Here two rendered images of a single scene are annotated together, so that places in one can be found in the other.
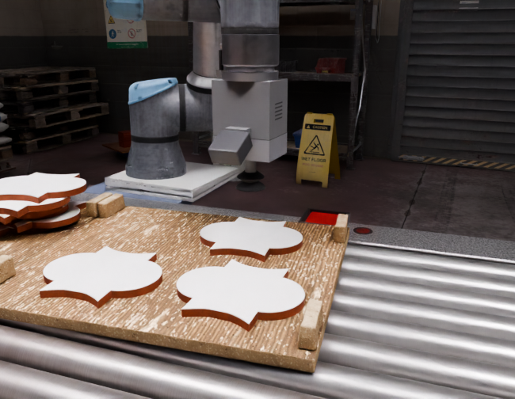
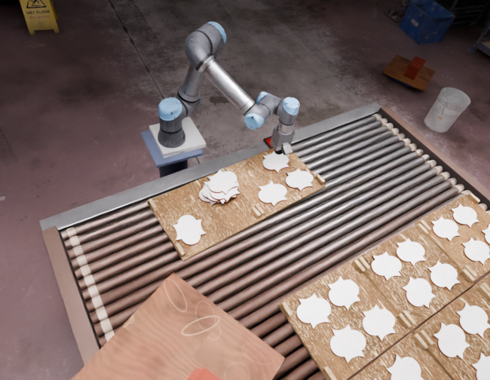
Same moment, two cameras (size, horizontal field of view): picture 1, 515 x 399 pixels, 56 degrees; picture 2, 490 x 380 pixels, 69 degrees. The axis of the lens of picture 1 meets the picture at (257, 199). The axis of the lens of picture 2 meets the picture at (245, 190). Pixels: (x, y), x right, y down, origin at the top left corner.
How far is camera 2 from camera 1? 163 cm
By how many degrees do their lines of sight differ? 56
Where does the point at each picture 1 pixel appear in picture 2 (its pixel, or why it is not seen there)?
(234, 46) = (289, 128)
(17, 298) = (270, 210)
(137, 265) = (275, 187)
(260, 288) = (302, 176)
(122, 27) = not seen: outside the picture
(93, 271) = (271, 194)
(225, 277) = (293, 178)
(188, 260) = (276, 177)
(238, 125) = (284, 142)
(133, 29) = not seen: outside the picture
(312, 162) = (38, 14)
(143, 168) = (178, 142)
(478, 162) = not seen: outside the picture
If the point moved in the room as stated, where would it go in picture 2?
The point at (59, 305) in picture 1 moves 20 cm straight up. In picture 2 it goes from (280, 205) to (288, 179)
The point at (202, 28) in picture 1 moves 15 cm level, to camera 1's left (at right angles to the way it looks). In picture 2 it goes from (198, 81) to (176, 93)
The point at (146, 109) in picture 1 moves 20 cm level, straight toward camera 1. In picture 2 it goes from (177, 121) to (211, 136)
